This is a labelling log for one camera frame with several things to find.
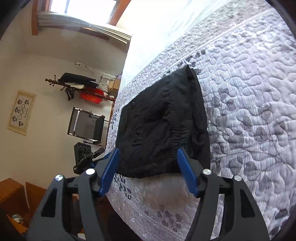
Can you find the wooden framed window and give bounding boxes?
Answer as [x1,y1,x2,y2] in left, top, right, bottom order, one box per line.
[31,0,132,36]

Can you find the grey quilted bedspread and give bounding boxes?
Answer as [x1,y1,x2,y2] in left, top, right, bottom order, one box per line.
[105,0,295,241]

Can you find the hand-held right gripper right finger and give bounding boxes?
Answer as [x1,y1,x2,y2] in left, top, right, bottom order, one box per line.
[177,148,271,241]

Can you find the striped bag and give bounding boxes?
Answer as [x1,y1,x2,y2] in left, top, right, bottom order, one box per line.
[97,75,115,93]

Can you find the white cord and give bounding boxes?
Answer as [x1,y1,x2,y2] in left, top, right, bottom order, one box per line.
[75,61,116,77]

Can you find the wooden coat rack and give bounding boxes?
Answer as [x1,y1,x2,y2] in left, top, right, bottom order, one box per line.
[45,75,116,102]

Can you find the black chair with chrome frame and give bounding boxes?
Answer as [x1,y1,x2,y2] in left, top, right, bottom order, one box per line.
[67,107,106,144]

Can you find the wall poster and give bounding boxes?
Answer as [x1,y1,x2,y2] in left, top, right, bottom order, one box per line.
[7,90,37,136]

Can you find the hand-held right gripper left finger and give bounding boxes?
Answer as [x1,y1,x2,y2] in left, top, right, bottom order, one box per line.
[24,148,121,241]

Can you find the black clothes on rack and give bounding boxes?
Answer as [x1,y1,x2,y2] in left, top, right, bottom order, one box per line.
[57,72,96,89]

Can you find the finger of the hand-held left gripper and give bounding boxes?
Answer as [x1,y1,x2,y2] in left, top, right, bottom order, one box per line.
[92,148,105,162]

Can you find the cardboard box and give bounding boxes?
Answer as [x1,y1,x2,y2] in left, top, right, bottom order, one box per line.
[108,79,122,96]

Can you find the wooden cabinet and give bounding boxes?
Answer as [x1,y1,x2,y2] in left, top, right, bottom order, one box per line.
[0,178,48,237]

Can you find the red basket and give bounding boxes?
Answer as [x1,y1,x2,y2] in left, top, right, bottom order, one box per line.
[80,87,104,104]

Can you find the white pleated curtain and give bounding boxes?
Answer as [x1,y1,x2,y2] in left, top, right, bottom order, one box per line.
[37,11,133,44]

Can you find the black pants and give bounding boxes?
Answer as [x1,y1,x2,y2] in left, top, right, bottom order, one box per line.
[116,65,211,179]

